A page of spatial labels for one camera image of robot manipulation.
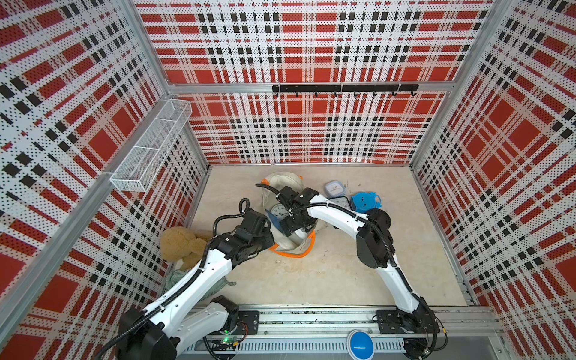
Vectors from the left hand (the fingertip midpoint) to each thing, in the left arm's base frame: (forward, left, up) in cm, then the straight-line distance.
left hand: (273, 237), depth 81 cm
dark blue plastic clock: (+5, -3, 0) cm, 6 cm away
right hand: (+9, -10, -7) cm, 15 cm away
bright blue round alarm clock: (+22, -39, -9) cm, 46 cm away
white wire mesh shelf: (+28, +58, +9) cm, 65 cm away
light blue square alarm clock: (+31, -26, -10) cm, 42 cm away
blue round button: (-32, -29, -11) cm, 44 cm away
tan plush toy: (-5, +30, +7) cm, 31 cm away
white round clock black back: (+16, -46, -12) cm, 50 cm away
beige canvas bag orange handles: (-2, -9, -3) cm, 10 cm away
